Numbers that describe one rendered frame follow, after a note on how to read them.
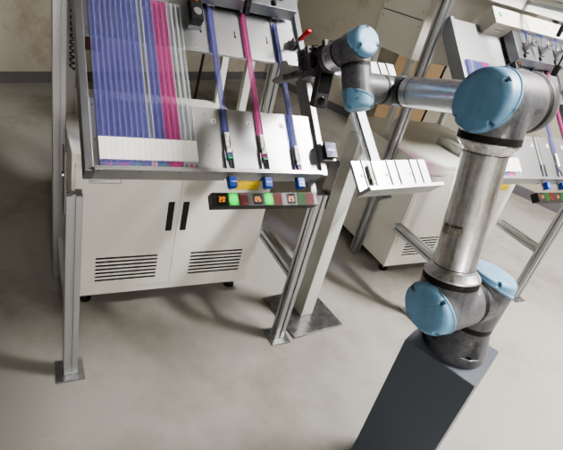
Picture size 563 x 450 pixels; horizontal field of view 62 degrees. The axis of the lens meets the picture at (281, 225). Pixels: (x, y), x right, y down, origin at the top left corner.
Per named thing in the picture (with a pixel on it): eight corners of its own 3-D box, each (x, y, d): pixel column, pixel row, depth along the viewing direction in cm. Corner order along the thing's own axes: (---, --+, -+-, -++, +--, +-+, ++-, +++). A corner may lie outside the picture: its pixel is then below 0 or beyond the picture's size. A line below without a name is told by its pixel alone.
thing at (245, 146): (315, 175, 148) (321, 171, 145) (91, 170, 117) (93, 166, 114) (306, 120, 152) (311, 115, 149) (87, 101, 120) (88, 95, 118)
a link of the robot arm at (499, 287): (506, 327, 110) (534, 281, 103) (471, 339, 103) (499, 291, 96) (466, 295, 118) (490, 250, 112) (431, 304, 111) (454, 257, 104)
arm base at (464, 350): (491, 350, 117) (510, 320, 112) (471, 379, 106) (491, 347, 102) (438, 315, 125) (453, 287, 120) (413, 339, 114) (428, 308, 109)
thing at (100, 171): (312, 182, 150) (324, 174, 144) (90, 179, 118) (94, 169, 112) (311, 178, 150) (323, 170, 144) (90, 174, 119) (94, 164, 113)
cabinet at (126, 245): (245, 291, 204) (278, 161, 174) (69, 311, 170) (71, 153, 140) (200, 213, 251) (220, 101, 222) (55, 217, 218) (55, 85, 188)
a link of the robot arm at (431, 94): (591, 78, 90) (399, 69, 128) (561, 72, 84) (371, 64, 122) (574, 138, 93) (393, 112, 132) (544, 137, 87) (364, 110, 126)
